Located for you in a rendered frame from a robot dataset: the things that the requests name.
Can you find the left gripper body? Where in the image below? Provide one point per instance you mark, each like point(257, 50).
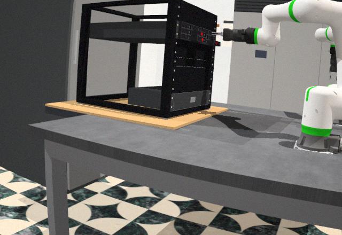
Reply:
point(239, 35)

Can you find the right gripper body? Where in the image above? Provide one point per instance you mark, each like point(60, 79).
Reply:
point(333, 60)

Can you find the flat tan wooden board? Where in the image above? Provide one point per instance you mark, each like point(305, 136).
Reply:
point(171, 123)

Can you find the black rack frame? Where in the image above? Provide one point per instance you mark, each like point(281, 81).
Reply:
point(184, 89)

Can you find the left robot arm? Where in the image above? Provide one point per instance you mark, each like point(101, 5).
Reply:
point(322, 105)

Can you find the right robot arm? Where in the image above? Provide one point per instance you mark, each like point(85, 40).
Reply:
point(325, 35)

